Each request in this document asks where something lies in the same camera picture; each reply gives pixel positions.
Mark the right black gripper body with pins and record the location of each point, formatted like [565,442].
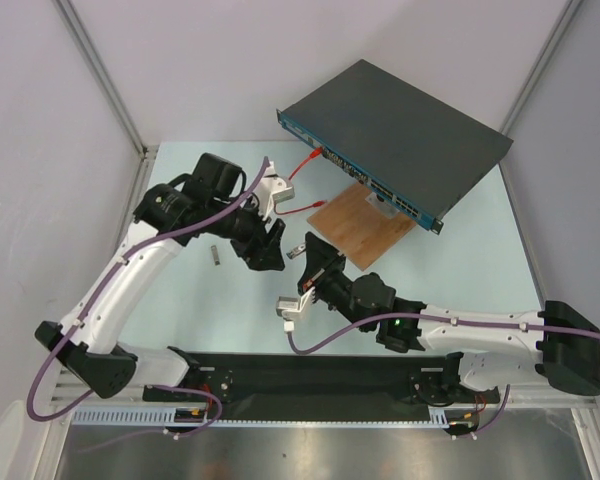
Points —
[323,273]

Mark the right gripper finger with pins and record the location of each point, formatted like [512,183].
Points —
[320,254]
[308,279]

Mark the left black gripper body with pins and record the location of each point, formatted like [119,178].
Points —
[251,248]

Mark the silver SFP module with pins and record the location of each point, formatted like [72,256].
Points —
[296,251]
[215,255]

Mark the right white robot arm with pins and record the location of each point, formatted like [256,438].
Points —
[556,344]

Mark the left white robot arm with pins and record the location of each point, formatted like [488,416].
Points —
[216,199]

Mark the wooden board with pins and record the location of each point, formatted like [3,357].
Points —
[357,229]

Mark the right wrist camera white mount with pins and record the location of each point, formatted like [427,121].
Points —
[294,309]

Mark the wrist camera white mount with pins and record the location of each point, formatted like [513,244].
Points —
[294,309]
[272,189]

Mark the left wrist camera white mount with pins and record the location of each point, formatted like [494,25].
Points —
[272,189]

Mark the black network switch blue front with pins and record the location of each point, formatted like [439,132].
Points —
[414,151]

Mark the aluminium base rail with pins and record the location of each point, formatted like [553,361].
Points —
[529,396]

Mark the slotted cable duct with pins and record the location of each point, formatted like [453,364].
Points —
[268,414]

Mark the left aluminium frame post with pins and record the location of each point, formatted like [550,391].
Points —
[90,54]

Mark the aluminium frame post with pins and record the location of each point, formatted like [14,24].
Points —
[557,33]
[90,54]

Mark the right aluminium frame post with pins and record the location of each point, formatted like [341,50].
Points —
[557,33]

